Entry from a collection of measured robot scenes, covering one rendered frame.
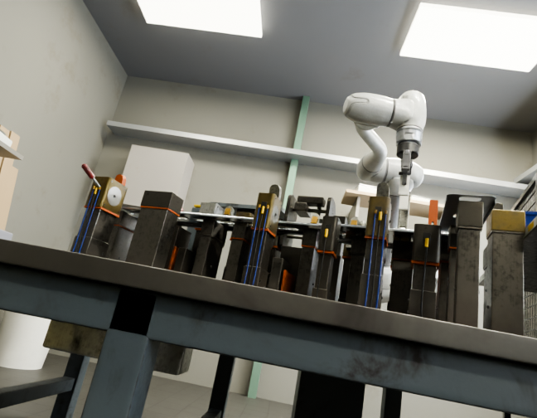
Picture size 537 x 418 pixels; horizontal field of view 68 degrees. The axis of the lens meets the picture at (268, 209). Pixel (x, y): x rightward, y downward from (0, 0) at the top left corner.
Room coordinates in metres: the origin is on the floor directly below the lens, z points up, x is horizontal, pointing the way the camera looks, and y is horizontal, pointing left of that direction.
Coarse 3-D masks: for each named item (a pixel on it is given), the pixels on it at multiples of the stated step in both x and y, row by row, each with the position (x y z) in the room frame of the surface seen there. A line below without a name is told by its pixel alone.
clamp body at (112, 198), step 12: (96, 180) 1.41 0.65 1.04; (108, 180) 1.39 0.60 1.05; (96, 192) 1.40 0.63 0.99; (108, 192) 1.40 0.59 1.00; (120, 192) 1.46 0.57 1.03; (96, 204) 1.39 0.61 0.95; (108, 204) 1.42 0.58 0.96; (120, 204) 1.47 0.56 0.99; (84, 216) 1.40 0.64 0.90; (96, 216) 1.40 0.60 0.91; (108, 216) 1.44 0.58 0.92; (84, 228) 1.40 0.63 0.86; (96, 228) 1.41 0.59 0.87; (108, 228) 1.46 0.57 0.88; (84, 240) 1.40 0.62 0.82; (96, 240) 1.42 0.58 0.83; (108, 240) 1.48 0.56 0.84; (84, 252) 1.40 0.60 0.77; (96, 252) 1.44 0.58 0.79
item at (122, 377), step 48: (0, 288) 0.76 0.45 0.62; (48, 288) 0.75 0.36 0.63; (96, 288) 0.74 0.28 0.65; (48, 336) 1.02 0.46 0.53; (96, 336) 1.01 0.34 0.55; (144, 336) 0.73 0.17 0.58; (192, 336) 0.72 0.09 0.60; (240, 336) 0.72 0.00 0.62; (288, 336) 0.71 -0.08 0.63; (336, 336) 0.70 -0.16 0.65; (48, 384) 2.00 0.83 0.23; (96, 384) 0.74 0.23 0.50; (144, 384) 0.77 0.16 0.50; (384, 384) 0.69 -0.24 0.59; (432, 384) 0.68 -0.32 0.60; (480, 384) 0.68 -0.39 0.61; (528, 384) 0.67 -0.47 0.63
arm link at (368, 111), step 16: (352, 96) 1.21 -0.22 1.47; (368, 96) 1.19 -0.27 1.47; (384, 96) 1.20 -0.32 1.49; (352, 112) 1.22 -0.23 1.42; (368, 112) 1.20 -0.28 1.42; (384, 112) 1.20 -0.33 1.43; (368, 128) 1.28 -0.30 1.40; (368, 144) 1.48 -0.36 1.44; (384, 144) 1.51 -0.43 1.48; (368, 160) 1.66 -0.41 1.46; (384, 160) 1.62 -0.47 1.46
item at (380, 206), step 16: (368, 208) 1.04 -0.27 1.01; (384, 208) 1.02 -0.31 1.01; (368, 224) 1.04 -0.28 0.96; (384, 224) 1.02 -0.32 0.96; (368, 240) 1.04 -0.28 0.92; (384, 240) 1.02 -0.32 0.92; (368, 256) 1.04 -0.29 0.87; (384, 256) 1.09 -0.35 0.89; (368, 272) 1.03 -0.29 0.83; (368, 288) 1.03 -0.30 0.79; (368, 304) 1.03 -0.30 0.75
